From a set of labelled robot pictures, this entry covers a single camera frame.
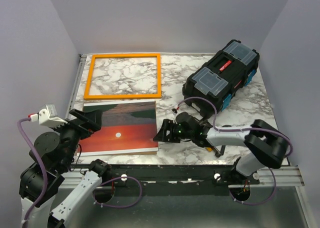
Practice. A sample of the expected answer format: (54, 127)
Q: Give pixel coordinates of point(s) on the aluminium extrusion rail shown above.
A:
(286, 176)

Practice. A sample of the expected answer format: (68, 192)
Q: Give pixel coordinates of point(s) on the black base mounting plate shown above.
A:
(173, 180)

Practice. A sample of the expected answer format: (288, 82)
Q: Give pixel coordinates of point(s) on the orange handled screwdriver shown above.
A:
(209, 149)

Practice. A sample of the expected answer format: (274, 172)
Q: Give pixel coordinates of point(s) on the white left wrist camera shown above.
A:
(48, 117)

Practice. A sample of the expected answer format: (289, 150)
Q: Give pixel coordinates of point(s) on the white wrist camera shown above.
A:
(48, 117)
(176, 109)

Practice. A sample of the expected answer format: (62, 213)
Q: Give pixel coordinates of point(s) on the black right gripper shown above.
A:
(161, 135)

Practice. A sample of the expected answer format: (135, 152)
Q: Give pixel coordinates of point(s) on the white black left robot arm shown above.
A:
(53, 154)

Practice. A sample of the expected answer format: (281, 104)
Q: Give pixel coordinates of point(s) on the red sunset photo print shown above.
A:
(125, 130)

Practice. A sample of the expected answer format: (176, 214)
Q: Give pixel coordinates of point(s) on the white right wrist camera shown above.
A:
(176, 109)

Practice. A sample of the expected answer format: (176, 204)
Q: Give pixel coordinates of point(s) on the grey metal clamp tool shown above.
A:
(217, 152)

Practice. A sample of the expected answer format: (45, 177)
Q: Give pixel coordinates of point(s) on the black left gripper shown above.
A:
(93, 120)

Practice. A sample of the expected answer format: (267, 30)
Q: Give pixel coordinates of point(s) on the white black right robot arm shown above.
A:
(268, 147)

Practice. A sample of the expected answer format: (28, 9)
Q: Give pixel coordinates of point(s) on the black plastic toolbox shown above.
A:
(218, 79)

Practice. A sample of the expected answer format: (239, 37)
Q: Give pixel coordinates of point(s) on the brown fibreboard backing board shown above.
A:
(152, 151)

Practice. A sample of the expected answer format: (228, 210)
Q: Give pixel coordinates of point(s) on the orange wooden picture frame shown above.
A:
(123, 76)

